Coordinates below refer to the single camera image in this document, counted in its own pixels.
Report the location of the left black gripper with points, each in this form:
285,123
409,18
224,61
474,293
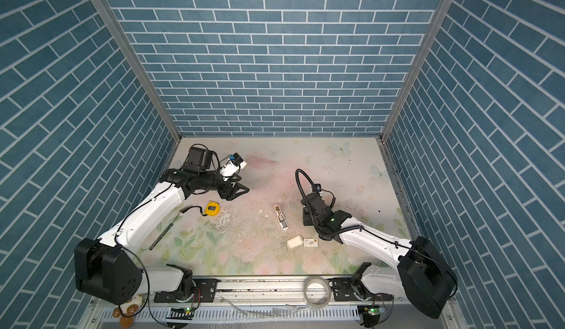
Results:
230,194

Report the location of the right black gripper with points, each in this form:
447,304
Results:
305,216

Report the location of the white staple box sleeve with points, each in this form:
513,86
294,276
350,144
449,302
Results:
310,242

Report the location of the pink stapler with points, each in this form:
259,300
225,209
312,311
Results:
281,217

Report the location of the white staple box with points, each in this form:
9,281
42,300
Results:
295,242

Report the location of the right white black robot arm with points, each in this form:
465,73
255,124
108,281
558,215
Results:
416,269

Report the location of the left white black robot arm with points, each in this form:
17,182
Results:
105,266

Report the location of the yellow tape measure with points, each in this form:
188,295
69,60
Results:
212,209

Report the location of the clear tape roll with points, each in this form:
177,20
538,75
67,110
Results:
317,292

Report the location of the black thin rod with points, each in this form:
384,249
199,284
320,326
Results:
164,233

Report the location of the plush panda toy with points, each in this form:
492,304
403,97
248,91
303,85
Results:
125,313

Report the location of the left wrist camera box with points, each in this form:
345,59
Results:
234,164

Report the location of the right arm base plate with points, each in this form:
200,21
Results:
346,290

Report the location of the aluminium front rail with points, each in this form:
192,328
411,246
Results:
229,289

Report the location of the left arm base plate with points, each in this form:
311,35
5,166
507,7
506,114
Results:
201,290

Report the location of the white slotted cable duct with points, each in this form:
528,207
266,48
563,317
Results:
250,314

